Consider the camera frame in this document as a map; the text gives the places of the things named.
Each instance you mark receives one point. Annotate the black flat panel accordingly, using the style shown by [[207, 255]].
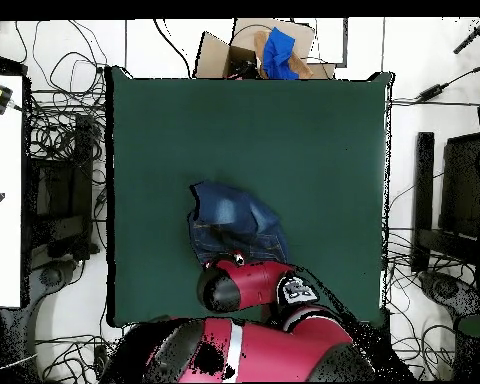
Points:
[[462, 184]]

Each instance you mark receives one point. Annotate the grey swivel chair base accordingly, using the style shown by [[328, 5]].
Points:
[[444, 288], [52, 276]]

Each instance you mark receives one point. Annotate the black equipment stand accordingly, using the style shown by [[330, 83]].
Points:
[[64, 200]]

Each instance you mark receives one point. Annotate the brown cardboard box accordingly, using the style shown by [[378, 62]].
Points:
[[214, 56]]

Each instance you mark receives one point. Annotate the black upright bar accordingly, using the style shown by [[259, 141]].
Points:
[[422, 192]]

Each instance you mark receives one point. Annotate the dark green table cloth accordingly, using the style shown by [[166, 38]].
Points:
[[264, 132]]

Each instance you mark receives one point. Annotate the bright blue cloth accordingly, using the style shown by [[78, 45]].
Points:
[[278, 52]]

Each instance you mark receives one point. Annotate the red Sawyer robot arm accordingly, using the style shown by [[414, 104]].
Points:
[[260, 284]]

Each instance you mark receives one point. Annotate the black rod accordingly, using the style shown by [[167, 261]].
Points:
[[472, 38]]

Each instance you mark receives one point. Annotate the blue denim jeans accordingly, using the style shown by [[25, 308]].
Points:
[[232, 212]]

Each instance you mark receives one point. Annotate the white side table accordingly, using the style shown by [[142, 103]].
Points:
[[2, 180]]

